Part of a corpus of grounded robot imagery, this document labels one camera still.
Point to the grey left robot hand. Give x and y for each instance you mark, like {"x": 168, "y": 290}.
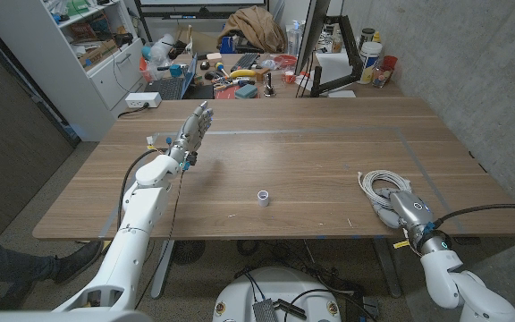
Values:
{"x": 192, "y": 132}

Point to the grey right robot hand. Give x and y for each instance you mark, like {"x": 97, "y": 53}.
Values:
{"x": 411, "y": 208}

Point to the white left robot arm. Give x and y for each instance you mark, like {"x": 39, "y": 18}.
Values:
{"x": 128, "y": 241}

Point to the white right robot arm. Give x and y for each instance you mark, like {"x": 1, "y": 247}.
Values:
{"x": 454, "y": 277}

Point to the open black laptop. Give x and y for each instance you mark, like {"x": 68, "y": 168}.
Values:
{"x": 168, "y": 87}

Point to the white power strip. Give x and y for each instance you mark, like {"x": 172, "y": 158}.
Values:
{"x": 142, "y": 99}

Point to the grey metal table leg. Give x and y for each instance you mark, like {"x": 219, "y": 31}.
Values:
{"x": 387, "y": 268}
{"x": 162, "y": 268}

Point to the teal box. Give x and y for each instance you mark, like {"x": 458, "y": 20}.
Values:
{"x": 246, "y": 91}

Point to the yellow banana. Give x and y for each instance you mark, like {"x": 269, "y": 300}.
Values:
{"x": 242, "y": 73}

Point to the clear plastic bag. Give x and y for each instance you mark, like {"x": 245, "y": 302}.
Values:
{"x": 159, "y": 53}

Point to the black keyboard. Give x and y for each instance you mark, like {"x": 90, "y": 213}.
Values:
{"x": 245, "y": 61}

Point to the small white plastic cup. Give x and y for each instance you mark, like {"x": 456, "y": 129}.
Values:
{"x": 263, "y": 199}

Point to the white shelf cabinet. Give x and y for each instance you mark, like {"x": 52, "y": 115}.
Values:
{"x": 101, "y": 80}

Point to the red bowl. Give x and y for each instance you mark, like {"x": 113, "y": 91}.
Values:
{"x": 285, "y": 60}

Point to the black round grille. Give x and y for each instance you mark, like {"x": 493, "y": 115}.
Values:
{"x": 188, "y": 251}

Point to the brown jacket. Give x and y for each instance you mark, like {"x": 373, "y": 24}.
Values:
{"x": 253, "y": 27}

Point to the clear plastic cup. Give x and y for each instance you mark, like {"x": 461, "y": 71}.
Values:
{"x": 380, "y": 77}

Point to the red cup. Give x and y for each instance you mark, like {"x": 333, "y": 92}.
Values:
{"x": 390, "y": 61}

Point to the white robot torso base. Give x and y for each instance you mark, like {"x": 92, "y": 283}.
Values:
{"x": 280, "y": 282}

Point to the white canister with lid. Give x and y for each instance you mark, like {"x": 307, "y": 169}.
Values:
{"x": 369, "y": 62}

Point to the black computer monitor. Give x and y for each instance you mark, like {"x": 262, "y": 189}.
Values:
{"x": 313, "y": 31}

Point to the black lidded canister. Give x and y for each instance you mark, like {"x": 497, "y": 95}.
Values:
{"x": 367, "y": 36}

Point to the person's leg with black shoe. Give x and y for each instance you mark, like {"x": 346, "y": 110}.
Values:
{"x": 16, "y": 266}

